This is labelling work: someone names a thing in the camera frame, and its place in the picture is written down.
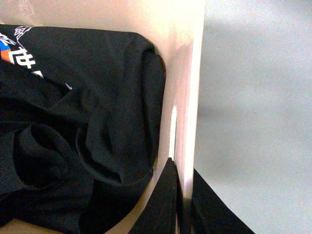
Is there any black printed t-shirt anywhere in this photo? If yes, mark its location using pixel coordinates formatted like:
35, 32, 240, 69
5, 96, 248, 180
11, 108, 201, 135
0, 24, 165, 234

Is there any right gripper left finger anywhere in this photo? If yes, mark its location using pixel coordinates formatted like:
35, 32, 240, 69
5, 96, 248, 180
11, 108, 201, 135
129, 158, 177, 234

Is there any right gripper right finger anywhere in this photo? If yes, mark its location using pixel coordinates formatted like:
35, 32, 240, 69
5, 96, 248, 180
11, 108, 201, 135
192, 170, 254, 234

